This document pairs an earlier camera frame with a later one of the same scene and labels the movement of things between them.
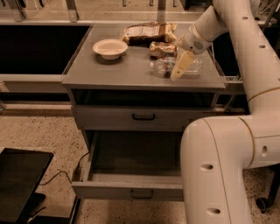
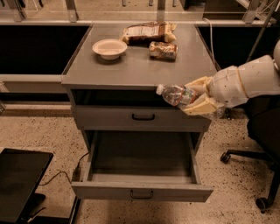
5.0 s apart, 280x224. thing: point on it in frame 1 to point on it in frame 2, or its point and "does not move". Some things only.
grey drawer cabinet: (131, 121) does not move
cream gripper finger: (186, 58) to (203, 106)
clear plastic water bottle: (164, 67) to (176, 94)
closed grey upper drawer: (141, 118) does not move
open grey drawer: (134, 165) does not move
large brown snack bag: (143, 34) does not move
